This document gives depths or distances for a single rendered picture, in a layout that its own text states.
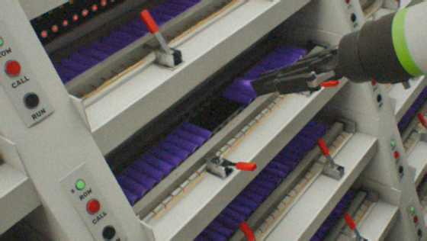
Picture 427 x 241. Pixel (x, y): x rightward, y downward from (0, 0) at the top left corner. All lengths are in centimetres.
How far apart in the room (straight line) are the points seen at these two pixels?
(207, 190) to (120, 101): 21
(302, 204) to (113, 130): 47
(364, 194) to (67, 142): 82
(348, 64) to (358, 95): 43
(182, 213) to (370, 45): 36
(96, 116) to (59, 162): 9
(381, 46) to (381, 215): 65
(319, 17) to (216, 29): 32
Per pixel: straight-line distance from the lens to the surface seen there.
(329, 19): 109
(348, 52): 72
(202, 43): 80
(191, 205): 78
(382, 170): 124
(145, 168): 83
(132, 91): 71
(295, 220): 99
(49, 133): 62
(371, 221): 125
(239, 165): 77
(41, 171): 62
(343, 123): 118
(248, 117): 90
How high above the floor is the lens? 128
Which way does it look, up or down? 20 degrees down
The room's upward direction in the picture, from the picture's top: 25 degrees counter-clockwise
